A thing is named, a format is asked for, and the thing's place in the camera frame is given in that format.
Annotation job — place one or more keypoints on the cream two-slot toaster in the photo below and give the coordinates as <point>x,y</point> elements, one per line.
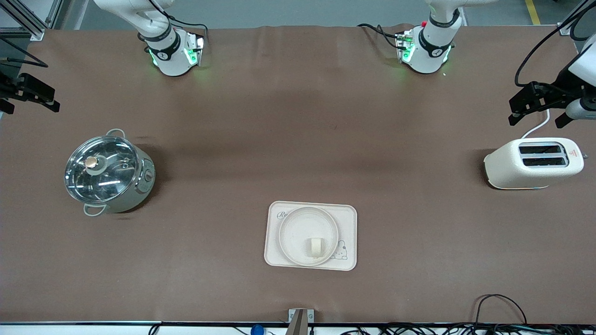
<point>521,174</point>

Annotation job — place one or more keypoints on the cream rabbit print tray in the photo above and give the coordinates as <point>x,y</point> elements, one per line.
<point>347,218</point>

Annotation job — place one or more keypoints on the blue round knob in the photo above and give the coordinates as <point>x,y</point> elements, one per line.
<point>257,330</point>

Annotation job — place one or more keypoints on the aluminium corner bracket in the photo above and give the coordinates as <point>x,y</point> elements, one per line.
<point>570,28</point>

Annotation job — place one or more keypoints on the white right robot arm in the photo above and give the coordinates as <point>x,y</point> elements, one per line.
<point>170,58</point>

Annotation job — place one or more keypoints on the steel electric cooking pot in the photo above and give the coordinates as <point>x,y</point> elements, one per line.
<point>142,186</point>

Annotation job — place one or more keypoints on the small white steamed bun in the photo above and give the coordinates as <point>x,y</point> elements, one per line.
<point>314,247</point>

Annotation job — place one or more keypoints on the aluminium frame profile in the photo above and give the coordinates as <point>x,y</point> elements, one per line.
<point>28,21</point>

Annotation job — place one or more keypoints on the grey metal camera bracket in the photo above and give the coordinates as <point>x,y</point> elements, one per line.
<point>300,321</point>

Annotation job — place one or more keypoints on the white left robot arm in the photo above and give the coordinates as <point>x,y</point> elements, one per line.
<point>430,51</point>

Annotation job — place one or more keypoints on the brown table cloth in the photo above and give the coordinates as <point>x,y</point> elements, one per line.
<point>298,116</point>

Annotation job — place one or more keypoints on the round cream plate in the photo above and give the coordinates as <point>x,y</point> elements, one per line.
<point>298,228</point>

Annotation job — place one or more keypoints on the glass pot lid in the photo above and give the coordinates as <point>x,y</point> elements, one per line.
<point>102,170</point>

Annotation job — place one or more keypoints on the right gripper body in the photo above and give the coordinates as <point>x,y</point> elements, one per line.
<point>6,88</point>

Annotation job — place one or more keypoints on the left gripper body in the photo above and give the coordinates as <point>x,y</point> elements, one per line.
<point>560,86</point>

